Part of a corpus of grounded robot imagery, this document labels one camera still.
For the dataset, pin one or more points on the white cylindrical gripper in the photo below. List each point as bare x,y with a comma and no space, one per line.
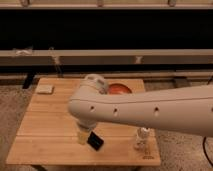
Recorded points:
86,127

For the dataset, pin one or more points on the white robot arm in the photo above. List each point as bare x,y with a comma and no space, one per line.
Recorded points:
187,110

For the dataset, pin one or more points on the black phone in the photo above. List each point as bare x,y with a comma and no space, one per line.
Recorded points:
95,141

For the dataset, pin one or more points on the wooden table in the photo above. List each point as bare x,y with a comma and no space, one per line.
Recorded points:
48,135

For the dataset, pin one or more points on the orange bowl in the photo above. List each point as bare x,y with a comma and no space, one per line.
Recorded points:
117,88

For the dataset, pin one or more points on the clear plastic bottle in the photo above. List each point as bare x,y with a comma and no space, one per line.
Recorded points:
141,138

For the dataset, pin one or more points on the white square sponge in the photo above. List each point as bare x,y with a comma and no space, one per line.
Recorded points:
44,89

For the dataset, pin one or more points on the grey horizontal rail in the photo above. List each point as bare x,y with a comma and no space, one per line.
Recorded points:
105,57

